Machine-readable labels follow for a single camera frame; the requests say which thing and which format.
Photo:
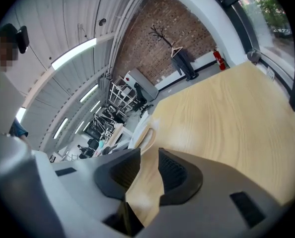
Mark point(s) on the row of ceiling strip lights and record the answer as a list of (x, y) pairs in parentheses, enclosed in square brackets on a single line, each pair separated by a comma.
[(74, 53)]

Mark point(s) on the black branched coat rack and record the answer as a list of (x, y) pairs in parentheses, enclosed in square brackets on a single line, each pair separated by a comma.
[(159, 33)]

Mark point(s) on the person's head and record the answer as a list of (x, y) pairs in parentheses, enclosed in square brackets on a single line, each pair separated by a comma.
[(1, 51)]

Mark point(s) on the white cabinet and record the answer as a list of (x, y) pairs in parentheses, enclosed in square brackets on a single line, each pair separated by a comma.
[(143, 83)]

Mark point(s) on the white desk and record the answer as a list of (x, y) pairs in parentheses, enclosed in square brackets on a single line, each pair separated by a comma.
[(119, 131)]

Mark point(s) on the dark hanging coat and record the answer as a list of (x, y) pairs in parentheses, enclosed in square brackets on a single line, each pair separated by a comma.
[(183, 63)]

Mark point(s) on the large glass window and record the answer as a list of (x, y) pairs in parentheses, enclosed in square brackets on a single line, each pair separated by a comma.
[(266, 28)]

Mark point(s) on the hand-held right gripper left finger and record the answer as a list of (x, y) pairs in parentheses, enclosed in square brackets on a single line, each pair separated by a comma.
[(83, 182)]

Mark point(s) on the red fire extinguisher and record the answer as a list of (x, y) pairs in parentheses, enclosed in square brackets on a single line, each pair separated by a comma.
[(222, 64), (216, 55)]

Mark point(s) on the person's blue sleeve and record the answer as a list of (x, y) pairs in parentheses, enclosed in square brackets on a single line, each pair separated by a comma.
[(18, 130)]

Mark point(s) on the white open shelf frame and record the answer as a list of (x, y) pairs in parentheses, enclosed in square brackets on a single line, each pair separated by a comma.
[(124, 91)]

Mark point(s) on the round ceiling detector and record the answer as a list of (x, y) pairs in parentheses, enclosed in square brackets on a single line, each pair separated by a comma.
[(102, 21)]

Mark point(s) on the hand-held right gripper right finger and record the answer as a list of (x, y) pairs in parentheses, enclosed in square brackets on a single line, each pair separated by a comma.
[(212, 190)]

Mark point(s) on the black office chair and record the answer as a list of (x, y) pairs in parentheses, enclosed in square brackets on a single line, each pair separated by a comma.
[(139, 93)]

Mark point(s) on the grey round object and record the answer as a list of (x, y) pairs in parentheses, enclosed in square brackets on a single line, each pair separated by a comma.
[(253, 56)]

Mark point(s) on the black head-worn camera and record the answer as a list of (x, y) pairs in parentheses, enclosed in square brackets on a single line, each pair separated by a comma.
[(22, 39)]

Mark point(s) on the white paper sign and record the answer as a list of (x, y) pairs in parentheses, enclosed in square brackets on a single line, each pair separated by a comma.
[(270, 73)]

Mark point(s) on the black metal equipment pile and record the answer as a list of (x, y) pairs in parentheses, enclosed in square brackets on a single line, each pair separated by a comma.
[(105, 118)]

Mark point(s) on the wooden clothes hanger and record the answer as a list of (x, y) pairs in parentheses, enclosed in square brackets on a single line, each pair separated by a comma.
[(172, 52)]

